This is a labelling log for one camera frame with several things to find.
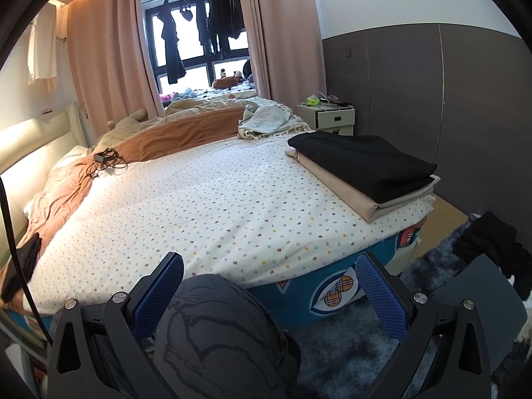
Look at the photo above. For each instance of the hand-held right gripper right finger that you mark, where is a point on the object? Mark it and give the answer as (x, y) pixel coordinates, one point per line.
(382, 299)

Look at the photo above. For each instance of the white hanging shirt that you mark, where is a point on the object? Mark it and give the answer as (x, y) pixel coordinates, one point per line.
(41, 45)

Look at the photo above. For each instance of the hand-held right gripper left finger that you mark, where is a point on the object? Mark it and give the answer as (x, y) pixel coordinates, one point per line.
(160, 295)

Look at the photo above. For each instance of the person's leg in grey pants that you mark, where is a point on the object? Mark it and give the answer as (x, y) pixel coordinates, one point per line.
(220, 341)

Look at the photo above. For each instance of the beige blanket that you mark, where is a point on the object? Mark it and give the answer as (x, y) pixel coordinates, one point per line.
(195, 110)

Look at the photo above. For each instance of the green small object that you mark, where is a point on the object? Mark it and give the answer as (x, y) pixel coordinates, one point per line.
(311, 101)

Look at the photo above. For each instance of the small dark hanging garment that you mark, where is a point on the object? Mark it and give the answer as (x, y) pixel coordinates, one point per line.
(188, 13)

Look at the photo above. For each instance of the white pillow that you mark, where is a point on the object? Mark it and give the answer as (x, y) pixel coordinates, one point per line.
(68, 158)

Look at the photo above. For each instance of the black jacket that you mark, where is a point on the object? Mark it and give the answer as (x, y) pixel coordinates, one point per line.
(365, 162)

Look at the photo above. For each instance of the orange blanket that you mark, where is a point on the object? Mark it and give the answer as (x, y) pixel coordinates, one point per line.
(187, 131)

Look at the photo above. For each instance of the cardboard sheet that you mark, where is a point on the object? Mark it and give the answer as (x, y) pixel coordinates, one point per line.
(444, 216)

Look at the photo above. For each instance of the bed with floral sheet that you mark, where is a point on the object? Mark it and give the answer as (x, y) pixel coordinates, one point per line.
(208, 199)

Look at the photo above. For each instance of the pile of black clothes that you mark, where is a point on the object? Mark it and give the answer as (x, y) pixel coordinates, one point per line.
(486, 237)

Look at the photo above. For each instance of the white nightstand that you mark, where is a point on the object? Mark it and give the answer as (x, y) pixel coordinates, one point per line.
(336, 118)

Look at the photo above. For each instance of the dark folded cloth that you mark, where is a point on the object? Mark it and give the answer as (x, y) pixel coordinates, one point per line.
(23, 262)

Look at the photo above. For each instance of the beige folded cloth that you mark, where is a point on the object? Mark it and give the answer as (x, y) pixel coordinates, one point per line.
(332, 185)

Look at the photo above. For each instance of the brown plush toy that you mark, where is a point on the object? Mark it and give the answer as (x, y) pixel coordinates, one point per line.
(224, 83)

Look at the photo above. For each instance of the row of dark hanging clothes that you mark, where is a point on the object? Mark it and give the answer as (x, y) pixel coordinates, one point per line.
(220, 12)

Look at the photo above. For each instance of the long black hanging garment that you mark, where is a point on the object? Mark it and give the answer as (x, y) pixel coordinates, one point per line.
(172, 50)

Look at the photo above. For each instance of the crumpled light blue cloth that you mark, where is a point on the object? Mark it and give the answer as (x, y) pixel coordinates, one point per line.
(266, 120)

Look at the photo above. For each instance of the pink curtain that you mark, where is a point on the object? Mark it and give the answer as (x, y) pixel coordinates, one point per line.
(286, 29)
(112, 50)

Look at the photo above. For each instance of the pile of soft toys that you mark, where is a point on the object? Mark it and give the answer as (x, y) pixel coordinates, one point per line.
(178, 94)

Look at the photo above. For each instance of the blue shaggy rug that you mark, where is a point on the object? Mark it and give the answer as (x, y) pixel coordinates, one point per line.
(345, 349)

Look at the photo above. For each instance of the white headboard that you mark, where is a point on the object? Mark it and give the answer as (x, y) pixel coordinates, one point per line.
(33, 133)

